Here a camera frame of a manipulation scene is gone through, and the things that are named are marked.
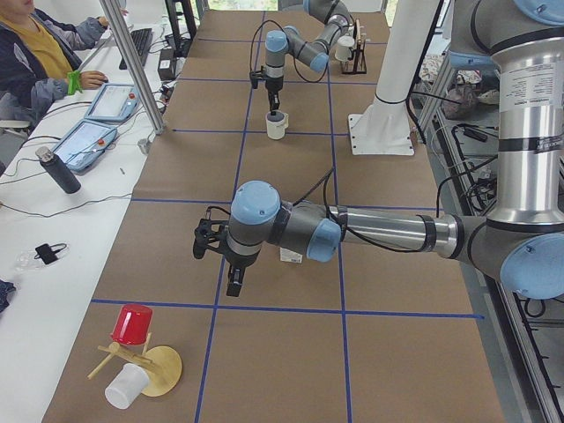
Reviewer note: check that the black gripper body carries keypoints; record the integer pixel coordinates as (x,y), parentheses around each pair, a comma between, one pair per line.
(239,261)
(272,85)

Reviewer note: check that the white cup rear in rack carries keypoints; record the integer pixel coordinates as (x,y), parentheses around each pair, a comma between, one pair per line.
(344,48)

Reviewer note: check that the milk carton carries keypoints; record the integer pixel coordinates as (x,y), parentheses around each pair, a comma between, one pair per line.
(289,256)

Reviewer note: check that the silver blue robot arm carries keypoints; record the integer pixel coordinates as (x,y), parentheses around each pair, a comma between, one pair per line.
(288,41)
(385,181)

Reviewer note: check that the wooden mug tree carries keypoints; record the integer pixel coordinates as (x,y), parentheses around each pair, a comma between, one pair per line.
(162,363)

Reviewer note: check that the black keyboard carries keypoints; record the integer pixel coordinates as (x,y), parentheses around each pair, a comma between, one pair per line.
(142,40)

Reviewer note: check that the black water bottle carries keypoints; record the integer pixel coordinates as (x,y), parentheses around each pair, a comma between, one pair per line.
(58,171)

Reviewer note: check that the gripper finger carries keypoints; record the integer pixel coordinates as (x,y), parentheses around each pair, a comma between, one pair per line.
(232,282)
(238,281)
(271,101)
(275,101)

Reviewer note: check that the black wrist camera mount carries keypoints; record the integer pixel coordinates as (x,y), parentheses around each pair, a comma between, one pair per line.
(255,77)

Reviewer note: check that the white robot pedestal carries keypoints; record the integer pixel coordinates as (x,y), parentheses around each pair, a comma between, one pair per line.
(384,127)

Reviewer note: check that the black wire cup rack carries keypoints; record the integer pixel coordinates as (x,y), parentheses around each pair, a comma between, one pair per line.
(358,64)

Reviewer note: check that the aluminium frame post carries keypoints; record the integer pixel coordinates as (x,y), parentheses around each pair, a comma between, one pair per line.
(127,49)

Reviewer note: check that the red cup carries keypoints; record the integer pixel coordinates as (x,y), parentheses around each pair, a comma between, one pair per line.
(132,324)

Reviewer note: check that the teach pendant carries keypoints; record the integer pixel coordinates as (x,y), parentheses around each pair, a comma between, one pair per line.
(84,144)
(114,103)

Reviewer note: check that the near teach pendant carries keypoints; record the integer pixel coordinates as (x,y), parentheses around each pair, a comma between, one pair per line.
(84,144)

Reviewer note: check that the person in yellow shirt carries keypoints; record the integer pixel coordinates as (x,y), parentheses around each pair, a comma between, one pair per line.
(38,54)

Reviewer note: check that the white cup on tree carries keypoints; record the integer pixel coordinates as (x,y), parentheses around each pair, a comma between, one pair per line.
(126,386)

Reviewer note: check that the white mug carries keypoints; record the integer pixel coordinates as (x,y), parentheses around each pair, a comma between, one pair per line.
(276,124)

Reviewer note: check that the far teach pendant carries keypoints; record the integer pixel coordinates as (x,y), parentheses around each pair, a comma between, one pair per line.
(114,103)

